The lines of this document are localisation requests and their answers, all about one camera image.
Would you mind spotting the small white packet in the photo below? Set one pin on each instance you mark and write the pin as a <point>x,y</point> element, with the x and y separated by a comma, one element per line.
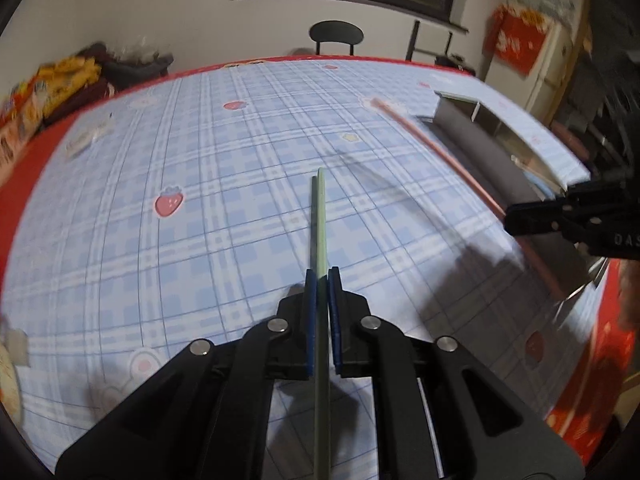
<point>89,139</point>

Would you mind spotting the orange snack bag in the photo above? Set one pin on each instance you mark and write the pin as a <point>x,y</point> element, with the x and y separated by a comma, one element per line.
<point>20,105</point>

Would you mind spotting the grey round appliance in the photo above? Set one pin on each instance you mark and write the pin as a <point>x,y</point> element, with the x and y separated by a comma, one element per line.
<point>457,64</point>

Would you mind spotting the red wall hanging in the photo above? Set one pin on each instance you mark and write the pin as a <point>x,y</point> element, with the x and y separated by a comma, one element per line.
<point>517,40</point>

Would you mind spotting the pink chopstick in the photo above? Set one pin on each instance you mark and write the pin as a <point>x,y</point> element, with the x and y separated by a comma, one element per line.
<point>450,157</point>

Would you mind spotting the clear plastic bags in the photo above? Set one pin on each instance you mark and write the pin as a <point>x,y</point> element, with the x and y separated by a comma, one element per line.
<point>132,51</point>

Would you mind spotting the dark red cloth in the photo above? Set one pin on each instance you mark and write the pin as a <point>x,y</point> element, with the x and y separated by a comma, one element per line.
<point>92,55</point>

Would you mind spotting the stainless steel utensil tray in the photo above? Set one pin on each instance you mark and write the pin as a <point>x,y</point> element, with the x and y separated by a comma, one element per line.
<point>480,145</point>

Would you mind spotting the black metal frame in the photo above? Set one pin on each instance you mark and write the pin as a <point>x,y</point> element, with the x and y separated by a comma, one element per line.
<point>414,40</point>

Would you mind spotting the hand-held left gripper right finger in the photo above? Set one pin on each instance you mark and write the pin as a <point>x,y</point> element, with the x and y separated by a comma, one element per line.
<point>335,320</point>

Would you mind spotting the blue plaid tablecloth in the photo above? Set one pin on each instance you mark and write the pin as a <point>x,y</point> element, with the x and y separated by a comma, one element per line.
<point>225,185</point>

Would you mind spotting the green chopstick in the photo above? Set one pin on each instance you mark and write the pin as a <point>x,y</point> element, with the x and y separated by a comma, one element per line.
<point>320,230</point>

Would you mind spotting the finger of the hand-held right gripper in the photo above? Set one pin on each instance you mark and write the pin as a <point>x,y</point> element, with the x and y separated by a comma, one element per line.
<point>535,219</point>

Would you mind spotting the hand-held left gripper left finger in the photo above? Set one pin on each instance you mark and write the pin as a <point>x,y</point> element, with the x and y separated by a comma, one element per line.
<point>310,320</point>

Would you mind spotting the yellow snack bags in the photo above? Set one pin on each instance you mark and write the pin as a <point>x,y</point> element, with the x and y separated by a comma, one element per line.
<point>65,82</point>

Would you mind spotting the black chair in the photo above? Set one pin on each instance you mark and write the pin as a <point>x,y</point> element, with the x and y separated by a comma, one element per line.
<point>336,34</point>

